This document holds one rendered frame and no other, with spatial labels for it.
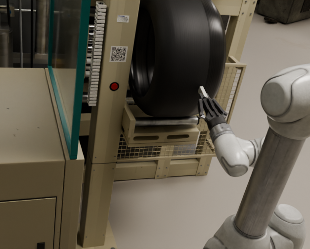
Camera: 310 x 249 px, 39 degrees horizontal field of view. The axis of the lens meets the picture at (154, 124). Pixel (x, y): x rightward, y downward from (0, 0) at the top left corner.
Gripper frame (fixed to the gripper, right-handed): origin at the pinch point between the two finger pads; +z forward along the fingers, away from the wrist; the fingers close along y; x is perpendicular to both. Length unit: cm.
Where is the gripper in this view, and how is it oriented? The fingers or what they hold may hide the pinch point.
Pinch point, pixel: (202, 94)
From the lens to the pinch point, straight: 186.1
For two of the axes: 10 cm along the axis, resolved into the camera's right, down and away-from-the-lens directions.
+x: -2.3, 6.8, 7.0
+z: -2.5, -7.3, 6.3
